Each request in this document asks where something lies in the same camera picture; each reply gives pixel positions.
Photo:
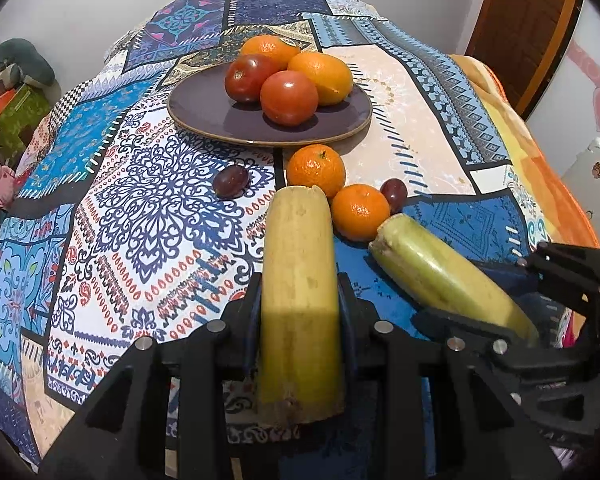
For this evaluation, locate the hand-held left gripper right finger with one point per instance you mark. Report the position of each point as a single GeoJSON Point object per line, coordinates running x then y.
{"type": "Point", "coordinates": [347, 320]}

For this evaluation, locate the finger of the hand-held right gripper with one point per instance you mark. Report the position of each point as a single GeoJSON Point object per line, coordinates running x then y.
{"type": "Point", "coordinates": [460, 327]}
{"type": "Point", "coordinates": [575, 272]}

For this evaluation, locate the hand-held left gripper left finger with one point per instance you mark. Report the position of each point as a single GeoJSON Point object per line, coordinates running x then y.
{"type": "Point", "coordinates": [252, 320]}

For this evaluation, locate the dark purple plate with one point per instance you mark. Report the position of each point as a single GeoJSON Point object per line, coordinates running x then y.
{"type": "Point", "coordinates": [205, 115]}

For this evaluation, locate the dark red tomato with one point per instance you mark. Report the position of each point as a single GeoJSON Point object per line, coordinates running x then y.
{"type": "Point", "coordinates": [247, 78]}

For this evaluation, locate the orange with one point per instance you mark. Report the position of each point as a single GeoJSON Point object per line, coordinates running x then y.
{"type": "Point", "coordinates": [267, 49]}
{"type": "Point", "coordinates": [326, 77]}

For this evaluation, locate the white perforated panel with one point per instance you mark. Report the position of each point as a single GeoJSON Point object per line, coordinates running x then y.
{"type": "Point", "coordinates": [592, 185]}

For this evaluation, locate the small mandarin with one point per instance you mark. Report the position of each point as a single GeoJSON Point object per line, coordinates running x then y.
{"type": "Point", "coordinates": [360, 212]}
{"type": "Point", "coordinates": [316, 170]}

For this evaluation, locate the dark purple grape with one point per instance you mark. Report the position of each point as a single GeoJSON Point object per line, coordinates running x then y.
{"type": "Point", "coordinates": [231, 181]}
{"type": "Point", "coordinates": [394, 194]}

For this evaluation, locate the orange yellow blanket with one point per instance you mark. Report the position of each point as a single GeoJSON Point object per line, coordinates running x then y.
{"type": "Point", "coordinates": [520, 135]}

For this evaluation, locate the blue patterned patchwork cloth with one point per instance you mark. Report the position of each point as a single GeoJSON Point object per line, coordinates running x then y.
{"type": "Point", "coordinates": [145, 210]}

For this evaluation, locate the white wardrobe door with hearts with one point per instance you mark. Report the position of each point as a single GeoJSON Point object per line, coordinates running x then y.
{"type": "Point", "coordinates": [585, 70]}

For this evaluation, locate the brown wooden door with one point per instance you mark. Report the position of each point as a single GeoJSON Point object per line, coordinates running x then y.
{"type": "Point", "coordinates": [525, 25]}

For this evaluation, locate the checkered floral bedsheet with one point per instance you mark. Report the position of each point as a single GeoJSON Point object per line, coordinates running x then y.
{"type": "Point", "coordinates": [67, 97]}

